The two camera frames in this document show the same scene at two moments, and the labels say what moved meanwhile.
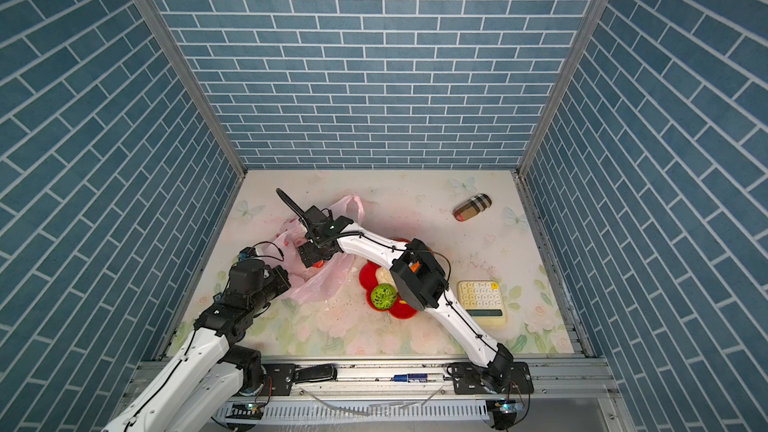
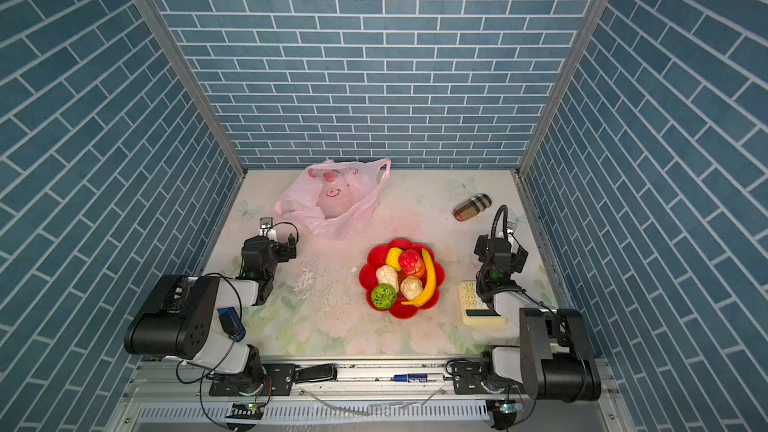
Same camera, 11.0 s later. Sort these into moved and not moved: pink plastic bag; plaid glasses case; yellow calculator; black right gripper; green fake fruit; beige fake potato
Moved: black right gripper; pink plastic bag
Not moved: plaid glasses case; green fake fruit; beige fake potato; yellow calculator
